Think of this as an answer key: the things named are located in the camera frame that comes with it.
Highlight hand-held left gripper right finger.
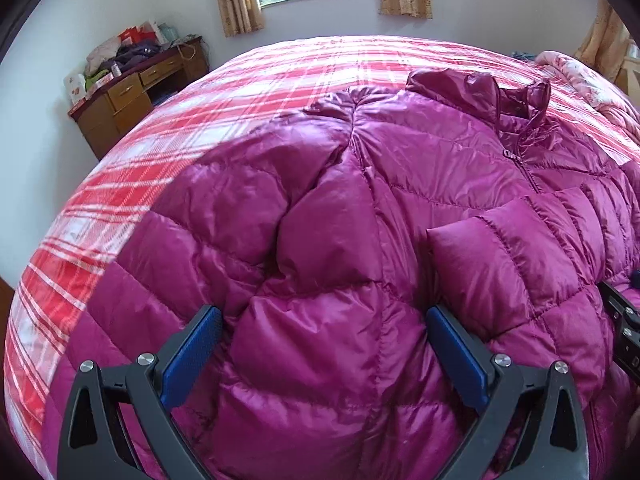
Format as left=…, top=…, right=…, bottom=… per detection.
left=426, top=304, right=591, bottom=480

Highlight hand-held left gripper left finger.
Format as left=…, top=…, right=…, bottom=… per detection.
left=56, top=305, right=223, bottom=480

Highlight magenta down jacket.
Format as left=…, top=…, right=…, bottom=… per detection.
left=40, top=67, right=640, bottom=480

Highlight purple clothes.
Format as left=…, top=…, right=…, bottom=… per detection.
left=114, top=42, right=162, bottom=70

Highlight pale pink clothes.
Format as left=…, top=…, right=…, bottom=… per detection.
left=85, top=40, right=121, bottom=74

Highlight pink floral quilt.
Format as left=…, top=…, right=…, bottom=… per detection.
left=535, top=50, right=640, bottom=128

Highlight wooden desk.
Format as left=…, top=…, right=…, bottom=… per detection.
left=68, top=36, right=210, bottom=161

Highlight bed with red plaid sheet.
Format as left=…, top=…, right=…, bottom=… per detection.
left=2, top=35, right=640, bottom=480

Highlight green cloth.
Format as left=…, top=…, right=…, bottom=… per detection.
left=85, top=72, right=114, bottom=94

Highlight white box with red print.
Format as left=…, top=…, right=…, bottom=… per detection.
left=63, top=72, right=89, bottom=107

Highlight red and white bag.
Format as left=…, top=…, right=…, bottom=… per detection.
left=117, top=20, right=167, bottom=47

